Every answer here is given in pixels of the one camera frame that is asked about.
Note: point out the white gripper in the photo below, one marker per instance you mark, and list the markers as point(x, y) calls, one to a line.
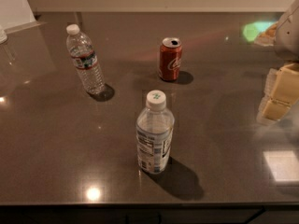
point(288, 36)

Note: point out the clear water bottle red label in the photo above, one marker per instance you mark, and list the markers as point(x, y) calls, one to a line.
point(84, 58)

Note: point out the blue label plastic bottle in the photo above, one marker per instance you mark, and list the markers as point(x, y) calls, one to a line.
point(154, 129)

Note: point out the snack bag on table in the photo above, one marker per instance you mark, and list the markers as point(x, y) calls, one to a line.
point(267, 37)

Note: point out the red soda can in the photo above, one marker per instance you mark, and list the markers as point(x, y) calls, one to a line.
point(170, 59)

